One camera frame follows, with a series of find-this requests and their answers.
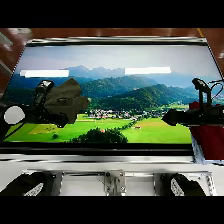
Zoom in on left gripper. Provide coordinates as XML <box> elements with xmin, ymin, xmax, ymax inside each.
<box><xmin>39</xmin><ymin>110</ymin><xmax>70</xmax><ymax>129</ymax></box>

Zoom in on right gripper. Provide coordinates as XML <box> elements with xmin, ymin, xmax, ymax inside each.
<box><xmin>171</xmin><ymin>108</ymin><xmax>202</xmax><ymax>127</ymax></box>

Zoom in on dark grey garment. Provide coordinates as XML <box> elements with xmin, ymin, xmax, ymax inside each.
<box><xmin>43</xmin><ymin>77</ymin><xmax>91</xmax><ymax>126</ymax></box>

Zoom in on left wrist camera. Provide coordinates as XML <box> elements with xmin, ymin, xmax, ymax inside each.
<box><xmin>33</xmin><ymin>79</ymin><xmax>55</xmax><ymax>108</ymax></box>

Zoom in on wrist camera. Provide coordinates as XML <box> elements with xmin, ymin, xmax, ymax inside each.
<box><xmin>33</xmin><ymin>79</ymin><xmax>55</xmax><ymax>108</ymax></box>
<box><xmin>191</xmin><ymin>77</ymin><xmax>213</xmax><ymax>110</ymax></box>

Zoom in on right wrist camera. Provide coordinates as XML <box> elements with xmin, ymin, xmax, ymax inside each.
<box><xmin>191</xmin><ymin>77</ymin><xmax>213</xmax><ymax>110</ymax></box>

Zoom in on black cable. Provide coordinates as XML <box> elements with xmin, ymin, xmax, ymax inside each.
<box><xmin>208</xmin><ymin>78</ymin><xmax>224</xmax><ymax>102</ymax></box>

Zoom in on silver frame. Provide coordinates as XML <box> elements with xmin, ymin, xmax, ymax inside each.
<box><xmin>0</xmin><ymin>150</ymin><xmax>224</xmax><ymax>197</ymax></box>

